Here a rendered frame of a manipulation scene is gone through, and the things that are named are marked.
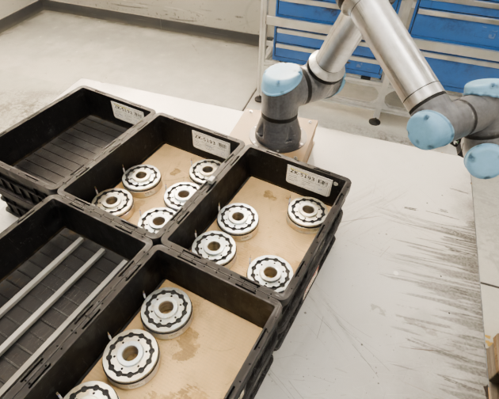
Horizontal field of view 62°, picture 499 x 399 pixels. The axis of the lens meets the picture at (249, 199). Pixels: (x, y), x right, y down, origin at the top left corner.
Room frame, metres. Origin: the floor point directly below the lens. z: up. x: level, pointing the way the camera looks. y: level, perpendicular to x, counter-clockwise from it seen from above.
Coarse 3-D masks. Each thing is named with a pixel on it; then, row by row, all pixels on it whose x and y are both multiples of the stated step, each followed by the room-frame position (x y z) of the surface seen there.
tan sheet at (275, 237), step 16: (240, 192) 0.81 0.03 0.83; (256, 192) 0.81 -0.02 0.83; (272, 192) 0.81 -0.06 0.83; (288, 192) 0.82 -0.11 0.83; (256, 208) 0.75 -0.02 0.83; (272, 208) 0.75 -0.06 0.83; (272, 224) 0.70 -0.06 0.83; (256, 240) 0.64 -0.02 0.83; (272, 240) 0.65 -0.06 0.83; (288, 240) 0.65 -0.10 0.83; (304, 240) 0.65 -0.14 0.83; (240, 256) 0.59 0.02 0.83; (256, 256) 0.59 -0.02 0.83; (288, 256) 0.60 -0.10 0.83; (240, 272) 0.55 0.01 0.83
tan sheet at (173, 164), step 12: (156, 156) 0.95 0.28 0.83; (168, 156) 0.95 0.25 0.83; (180, 156) 0.96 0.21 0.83; (192, 156) 0.96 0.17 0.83; (168, 168) 0.90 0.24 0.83; (180, 168) 0.90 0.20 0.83; (168, 180) 0.85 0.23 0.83; (180, 180) 0.85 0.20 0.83; (144, 204) 0.75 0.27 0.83; (156, 204) 0.75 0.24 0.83; (132, 216) 0.71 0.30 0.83
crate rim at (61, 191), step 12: (180, 120) 1.00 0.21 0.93; (132, 132) 0.93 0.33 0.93; (216, 132) 0.94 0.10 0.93; (120, 144) 0.87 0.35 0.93; (240, 144) 0.89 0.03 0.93; (108, 156) 0.83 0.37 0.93; (72, 180) 0.72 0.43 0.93; (60, 192) 0.68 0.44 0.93; (84, 204) 0.65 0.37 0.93; (108, 216) 0.61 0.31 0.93; (132, 228) 0.58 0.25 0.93; (168, 228) 0.59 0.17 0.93; (156, 240) 0.56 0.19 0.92
